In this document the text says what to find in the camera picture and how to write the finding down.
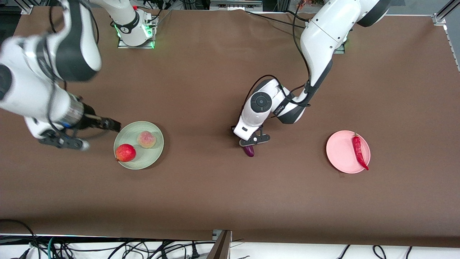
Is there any aluminium table frame post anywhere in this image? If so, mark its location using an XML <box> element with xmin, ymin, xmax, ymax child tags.
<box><xmin>207</xmin><ymin>230</ymin><xmax>233</xmax><ymax>259</ymax></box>

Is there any red pomegranate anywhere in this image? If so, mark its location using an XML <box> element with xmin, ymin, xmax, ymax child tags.
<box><xmin>115</xmin><ymin>144</ymin><xmax>137</xmax><ymax>162</ymax></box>

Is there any pink round plate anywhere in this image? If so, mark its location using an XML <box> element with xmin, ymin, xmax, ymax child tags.
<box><xmin>326</xmin><ymin>130</ymin><xmax>371</xmax><ymax>174</ymax></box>

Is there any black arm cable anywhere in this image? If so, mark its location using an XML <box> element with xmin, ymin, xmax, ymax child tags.
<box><xmin>45</xmin><ymin>0</ymin><xmax>100</xmax><ymax>140</ymax></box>
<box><xmin>239</xmin><ymin>0</ymin><xmax>314</xmax><ymax>126</ymax></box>

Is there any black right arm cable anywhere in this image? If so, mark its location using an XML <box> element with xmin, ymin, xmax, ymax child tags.
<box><xmin>45</xmin><ymin>0</ymin><xmax>100</xmax><ymax>140</ymax></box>

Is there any black looped floor cable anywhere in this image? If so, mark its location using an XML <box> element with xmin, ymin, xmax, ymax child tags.
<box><xmin>0</xmin><ymin>219</ymin><xmax>42</xmax><ymax>259</ymax></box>

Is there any brown table cover sheet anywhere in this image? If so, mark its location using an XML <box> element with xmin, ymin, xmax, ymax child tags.
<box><xmin>0</xmin><ymin>5</ymin><xmax>460</xmax><ymax>249</ymax></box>

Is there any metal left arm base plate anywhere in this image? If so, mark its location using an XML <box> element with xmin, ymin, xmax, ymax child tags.
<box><xmin>332</xmin><ymin>36</ymin><xmax>346</xmax><ymax>55</ymax></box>

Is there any red chili pepper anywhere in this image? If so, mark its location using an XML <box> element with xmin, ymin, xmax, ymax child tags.
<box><xmin>352</xmin><ymin>132</ymin><xmax>369</xmax><ymax>171</ymax></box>

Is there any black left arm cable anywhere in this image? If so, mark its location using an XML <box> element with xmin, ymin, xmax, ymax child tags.
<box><xmin>239</xmin><ymin>0</ymin><xmax>314</xmax><ymax>126</ymax></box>

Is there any grey metal equipment box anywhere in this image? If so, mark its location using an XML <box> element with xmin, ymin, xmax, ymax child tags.
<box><xmin>210</xmin><ymin>0</ymin><xmax>263</xmax><ymax>11</ymax></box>

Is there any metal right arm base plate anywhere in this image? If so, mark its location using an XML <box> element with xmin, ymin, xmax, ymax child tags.
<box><xmin>117</xmin><ymin>11</ymin><xmax>156</xmax><ymax>49</ymax></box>

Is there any light green round plate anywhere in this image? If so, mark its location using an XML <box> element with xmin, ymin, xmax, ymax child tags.
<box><xmin>114</xmin><ymin>121</ymin><xmax>165</xmax><ymax>170</ymax></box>

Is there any pale pink peach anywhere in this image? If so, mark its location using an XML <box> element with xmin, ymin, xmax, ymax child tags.
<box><xmin>137</xmin><ymin>131</ymin><xmax>157</xmax><ymax>149</ymax></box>

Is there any aluminium frame corner profile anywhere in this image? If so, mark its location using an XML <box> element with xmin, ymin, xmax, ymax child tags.
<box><xmin>432</xmin><ymin>0</ymin><xmax>460</xmax><ymax>72</ymax></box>

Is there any black cable across table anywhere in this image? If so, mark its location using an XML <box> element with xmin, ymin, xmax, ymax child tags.
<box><xmin>244</xmin><ymin>10</ymin><xmax>307</xmax><ymax>28</ymax></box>

